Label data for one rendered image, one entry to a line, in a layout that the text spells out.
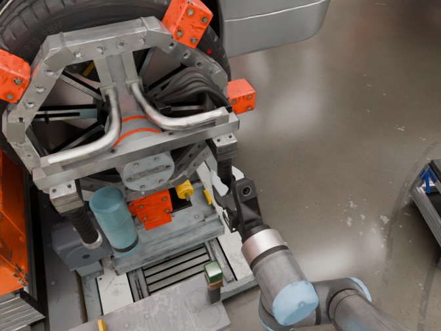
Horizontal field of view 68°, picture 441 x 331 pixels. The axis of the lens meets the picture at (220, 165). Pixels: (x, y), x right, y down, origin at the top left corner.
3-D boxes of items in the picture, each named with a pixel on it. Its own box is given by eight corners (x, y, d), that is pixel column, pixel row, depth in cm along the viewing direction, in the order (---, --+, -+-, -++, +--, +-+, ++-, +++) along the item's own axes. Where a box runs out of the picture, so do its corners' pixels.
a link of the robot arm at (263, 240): (251, 255, 64) (293, 238, 67) (239, 235, 67) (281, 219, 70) (247, 274, 71) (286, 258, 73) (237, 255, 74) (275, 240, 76)
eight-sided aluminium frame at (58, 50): (219, 157, 118) (218, 2, 77) (226, 170, 114) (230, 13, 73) (62, 208, 104) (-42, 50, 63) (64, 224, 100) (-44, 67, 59)
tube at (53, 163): (118, 95, 77) (106, 54, 69) (139, 149, 66) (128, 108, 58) (39, 115, 73) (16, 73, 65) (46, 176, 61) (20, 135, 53)
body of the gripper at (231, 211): (220, 214, 81) (241, 256, 74) (220, 194, 75) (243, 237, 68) (247, 204, 83) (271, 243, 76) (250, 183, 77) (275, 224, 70)
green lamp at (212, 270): (217, 265, 87) (217, 258, 84) (223, 278, 85) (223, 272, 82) (203, 270, 86) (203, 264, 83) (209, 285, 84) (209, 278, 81)
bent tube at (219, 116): (197, 75, 83) (194, 35, 75) (229, 123, 71) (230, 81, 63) (127, 92, 78) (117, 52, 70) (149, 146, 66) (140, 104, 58)
